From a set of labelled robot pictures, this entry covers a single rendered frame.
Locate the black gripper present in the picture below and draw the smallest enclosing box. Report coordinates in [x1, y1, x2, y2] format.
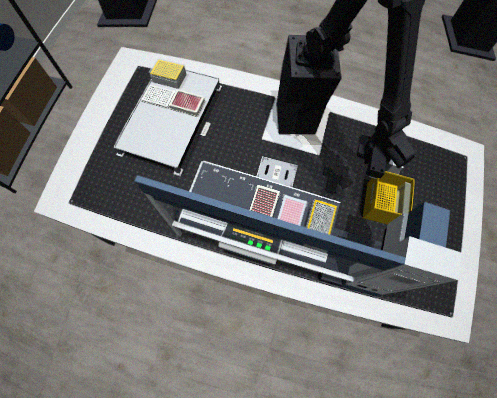
[357, 134, 391, 164]

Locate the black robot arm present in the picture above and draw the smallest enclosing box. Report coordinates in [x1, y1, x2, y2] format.
[296, 0, 425, 179]

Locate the yellow waste bin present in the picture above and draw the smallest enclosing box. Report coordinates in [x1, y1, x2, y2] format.
[363, 171, 414, 224]

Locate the white trough reservoir with red liquid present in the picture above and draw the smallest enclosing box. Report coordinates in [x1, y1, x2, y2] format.
[169, 90, 205, 117]

